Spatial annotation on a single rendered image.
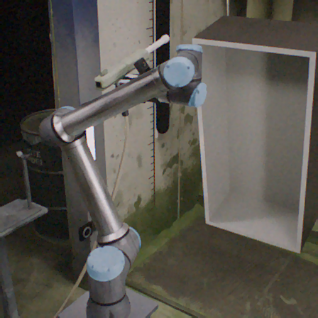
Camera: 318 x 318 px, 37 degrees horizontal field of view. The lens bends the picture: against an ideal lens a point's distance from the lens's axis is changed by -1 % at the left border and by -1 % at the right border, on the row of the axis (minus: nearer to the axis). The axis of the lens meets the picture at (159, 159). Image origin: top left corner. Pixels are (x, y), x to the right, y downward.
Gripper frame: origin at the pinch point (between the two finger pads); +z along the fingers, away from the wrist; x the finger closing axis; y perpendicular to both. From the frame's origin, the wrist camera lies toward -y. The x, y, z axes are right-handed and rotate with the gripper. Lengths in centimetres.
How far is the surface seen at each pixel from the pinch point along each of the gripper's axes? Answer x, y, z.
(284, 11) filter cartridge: 189, 35, -5
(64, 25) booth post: 38, -4, 59
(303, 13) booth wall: 216, 44, -11
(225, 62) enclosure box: 95, 33, -2
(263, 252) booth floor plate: 97, 177, -24
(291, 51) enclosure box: 59, 8, -50
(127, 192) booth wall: 51, 111, 51
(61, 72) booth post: 34, 20, 64
